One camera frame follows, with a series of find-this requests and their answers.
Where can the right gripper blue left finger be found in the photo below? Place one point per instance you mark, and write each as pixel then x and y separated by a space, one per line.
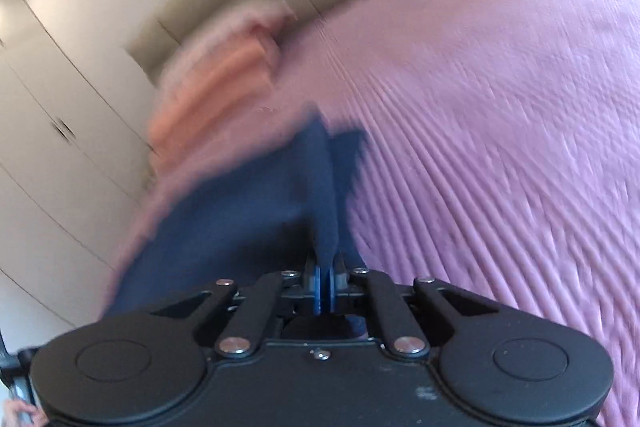
pixel 312 286

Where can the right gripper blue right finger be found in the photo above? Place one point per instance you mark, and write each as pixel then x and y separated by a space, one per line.
pixel 337 282

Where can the navy striped track garment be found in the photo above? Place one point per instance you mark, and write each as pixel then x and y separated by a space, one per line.
pixel 271 213

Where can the folded salmon pink duvet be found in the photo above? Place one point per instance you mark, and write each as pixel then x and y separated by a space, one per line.
pixel 232 75

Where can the pink quilted bedspread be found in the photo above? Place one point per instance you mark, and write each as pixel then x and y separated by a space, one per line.
pixel 502 153

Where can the floral lilac pillow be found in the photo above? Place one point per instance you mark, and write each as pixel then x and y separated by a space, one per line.
pixel 271 16

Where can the white wardrobe doors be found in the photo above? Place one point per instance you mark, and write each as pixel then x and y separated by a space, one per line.
pixel 72 173

